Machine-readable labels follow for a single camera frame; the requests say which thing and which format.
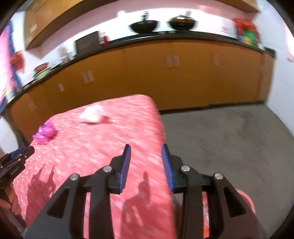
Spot dark cutting board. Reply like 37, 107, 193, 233
75, 31, 101, 57

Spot black wok with handle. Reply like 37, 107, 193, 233
129, 11, 158, 34

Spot wooden cabinets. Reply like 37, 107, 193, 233
5, 33, 276, 142
24, 0, 260, 50

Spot green basin with red bowl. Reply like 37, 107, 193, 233
32, 62, 51, 79

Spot red bottle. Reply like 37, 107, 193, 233
101, 32, 109, 46

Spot clear jar with bag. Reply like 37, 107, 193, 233
58, 45, 73, 64

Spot hanging red plastic bag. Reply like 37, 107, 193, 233
10, 51, 25, 73

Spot purple plastic bag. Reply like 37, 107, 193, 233
32, 120, 57, 145

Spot person's left hand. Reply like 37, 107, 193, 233
1, 183, 21, 215

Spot wooden upper cabinets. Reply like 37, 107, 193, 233
24, 0, 260, 50

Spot small clear plastic bag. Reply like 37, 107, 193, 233
79, 105, 109, 124

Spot pink window curtain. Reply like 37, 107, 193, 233
1, 21, 23, 113

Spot red trash basket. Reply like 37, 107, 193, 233
202, 189, 256, 238

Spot orange bag with bottles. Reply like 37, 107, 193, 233
232, 18, 257, 46

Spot wooden lower cabinets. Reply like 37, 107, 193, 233
5, 33, 276, 142

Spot lidded black wok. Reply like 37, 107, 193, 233
168, 10, 197, 31

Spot red floral tablecloth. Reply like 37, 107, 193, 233
13, 95, 176, 238

